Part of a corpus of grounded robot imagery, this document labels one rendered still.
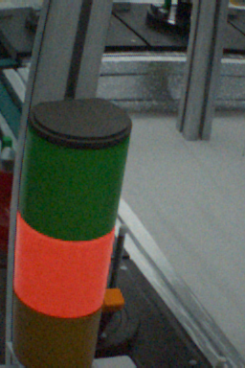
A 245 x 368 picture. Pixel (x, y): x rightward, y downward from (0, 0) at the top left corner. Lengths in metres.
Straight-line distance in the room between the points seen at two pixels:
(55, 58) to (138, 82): 1.29
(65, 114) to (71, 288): 0.09
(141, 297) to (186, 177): 0.51
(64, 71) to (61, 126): 0.03
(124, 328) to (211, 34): 0.74
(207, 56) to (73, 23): 1.21
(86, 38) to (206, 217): 1.07
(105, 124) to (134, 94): 1.30
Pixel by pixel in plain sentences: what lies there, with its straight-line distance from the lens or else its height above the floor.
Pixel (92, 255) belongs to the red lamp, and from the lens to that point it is 0.55.
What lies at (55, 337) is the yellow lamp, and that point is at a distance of 0.58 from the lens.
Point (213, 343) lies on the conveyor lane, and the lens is 1.16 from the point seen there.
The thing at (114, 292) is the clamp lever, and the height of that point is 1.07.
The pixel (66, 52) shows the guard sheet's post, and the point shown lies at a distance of 0.54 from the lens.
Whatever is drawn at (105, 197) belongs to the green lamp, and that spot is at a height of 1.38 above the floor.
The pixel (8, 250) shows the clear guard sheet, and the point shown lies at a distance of 0.60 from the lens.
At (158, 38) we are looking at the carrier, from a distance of 1.90.
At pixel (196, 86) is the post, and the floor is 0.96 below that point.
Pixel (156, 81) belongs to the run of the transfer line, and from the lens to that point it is 1.84.
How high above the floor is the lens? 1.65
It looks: 29 degrees down
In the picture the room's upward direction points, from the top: 9 degrees clockwise
